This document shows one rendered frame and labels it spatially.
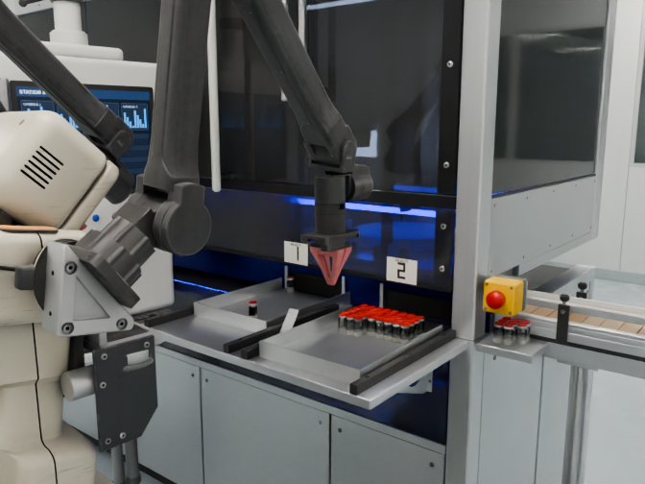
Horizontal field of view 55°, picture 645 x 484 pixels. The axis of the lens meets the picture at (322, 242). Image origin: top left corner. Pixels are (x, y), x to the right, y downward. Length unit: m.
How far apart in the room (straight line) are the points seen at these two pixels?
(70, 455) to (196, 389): 1.19
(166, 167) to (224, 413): 1.37
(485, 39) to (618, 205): 4.74
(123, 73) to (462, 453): 1.36
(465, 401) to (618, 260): 4.68
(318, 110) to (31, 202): 0.46
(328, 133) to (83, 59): 0.96
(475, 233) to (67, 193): 0.86
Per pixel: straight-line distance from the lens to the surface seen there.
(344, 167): 1.09
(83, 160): 0.95
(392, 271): 1.53
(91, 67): 1.86
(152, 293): 1.99
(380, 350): 1.38
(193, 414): 2.24
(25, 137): 0.93
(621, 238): 6.08
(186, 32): 0.85
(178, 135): 0.85
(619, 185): 6.04
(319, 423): 1.82
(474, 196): 1.40
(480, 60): 1.40
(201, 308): 1.63
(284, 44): 0.98
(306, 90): 1.02
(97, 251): 0.81
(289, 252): 1.73
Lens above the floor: 1.37
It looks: 11 degrees down
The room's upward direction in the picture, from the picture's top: straight up
